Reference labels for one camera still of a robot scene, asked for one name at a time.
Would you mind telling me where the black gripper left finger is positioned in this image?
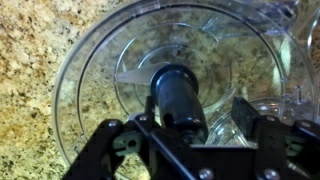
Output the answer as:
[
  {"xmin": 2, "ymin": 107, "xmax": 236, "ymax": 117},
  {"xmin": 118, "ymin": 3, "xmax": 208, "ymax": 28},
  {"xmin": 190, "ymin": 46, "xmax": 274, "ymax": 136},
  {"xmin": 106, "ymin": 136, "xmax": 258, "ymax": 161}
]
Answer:
[{"xmin": 144, "ymin": 96, "xmax": 156, "ymax": 129}]

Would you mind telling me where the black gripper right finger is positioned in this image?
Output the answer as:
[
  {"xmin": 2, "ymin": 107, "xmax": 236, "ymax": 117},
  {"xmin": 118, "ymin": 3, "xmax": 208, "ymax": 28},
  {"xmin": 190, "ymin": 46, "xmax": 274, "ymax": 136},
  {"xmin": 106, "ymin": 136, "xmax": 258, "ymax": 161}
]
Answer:
[{"xmin": 231, "ymin": 96, "xmax": 261, "ymax": 134}]

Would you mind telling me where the black grinding blade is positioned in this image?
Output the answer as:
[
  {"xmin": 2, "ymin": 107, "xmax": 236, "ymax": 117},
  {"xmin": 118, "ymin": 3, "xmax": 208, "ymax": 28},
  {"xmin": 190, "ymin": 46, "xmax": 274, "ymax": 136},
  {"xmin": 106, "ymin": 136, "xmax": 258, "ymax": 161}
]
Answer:
[{"xmin": 115, "ymin": 63, "xmax": 208, "ymax": 144}]

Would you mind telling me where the clear plastic blender bowl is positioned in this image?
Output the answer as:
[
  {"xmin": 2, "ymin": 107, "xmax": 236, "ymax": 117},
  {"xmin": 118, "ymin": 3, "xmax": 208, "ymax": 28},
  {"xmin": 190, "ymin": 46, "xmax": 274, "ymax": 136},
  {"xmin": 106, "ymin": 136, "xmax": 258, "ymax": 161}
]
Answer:
[{"xmin": 52, "ymin": 0, "xmax": 320, "ymax": 180}]

